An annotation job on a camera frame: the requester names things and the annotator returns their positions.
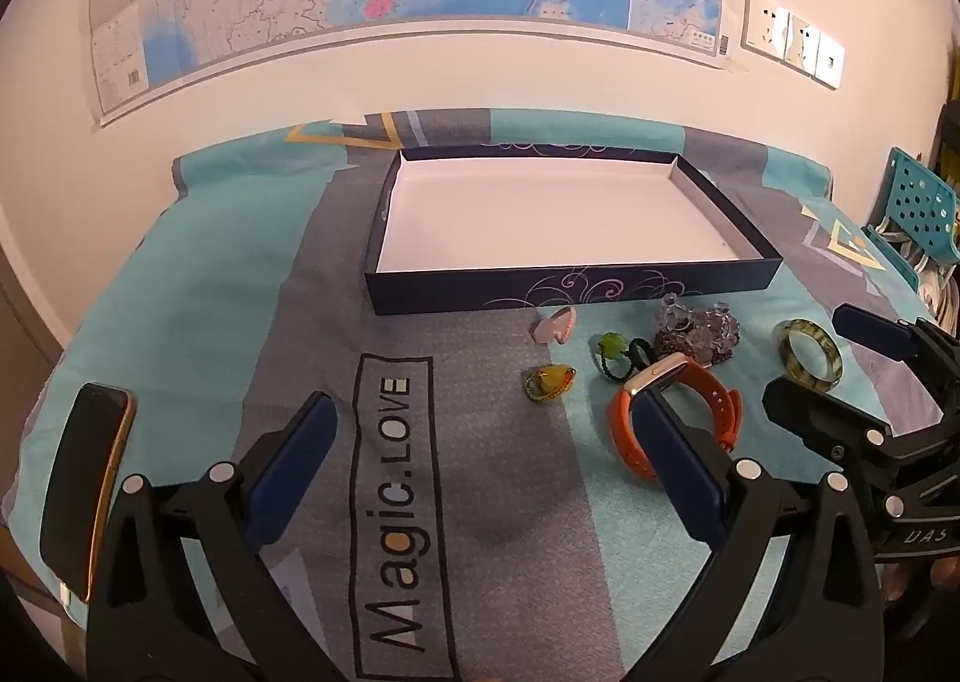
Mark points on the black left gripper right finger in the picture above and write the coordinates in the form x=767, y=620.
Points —
x=824, y=619

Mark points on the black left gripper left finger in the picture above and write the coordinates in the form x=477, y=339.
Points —
x=146, y=619

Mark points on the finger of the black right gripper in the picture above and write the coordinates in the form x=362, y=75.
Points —
x=832, y=428
x=889, y=339

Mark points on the tortoiseshell bangle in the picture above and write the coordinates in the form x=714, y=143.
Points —
x=808, y=354

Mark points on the orange smart watch band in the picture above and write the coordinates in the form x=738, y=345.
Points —
x=688, y=390

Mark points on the right hand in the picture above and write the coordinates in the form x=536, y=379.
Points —
x=895, y=577

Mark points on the teal perforated plastic basket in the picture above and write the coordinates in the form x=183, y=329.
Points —
x=918, y=226

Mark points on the black smartphone orange edge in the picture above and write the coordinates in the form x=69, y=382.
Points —
x=80, y=485

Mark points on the teal grey bed sheet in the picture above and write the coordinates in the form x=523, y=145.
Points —
x=472, y=518

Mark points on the dark blue shallow box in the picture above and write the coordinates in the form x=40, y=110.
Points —
x=472, y=228

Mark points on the white wall socket panel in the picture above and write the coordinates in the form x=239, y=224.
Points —
x=773, y=31

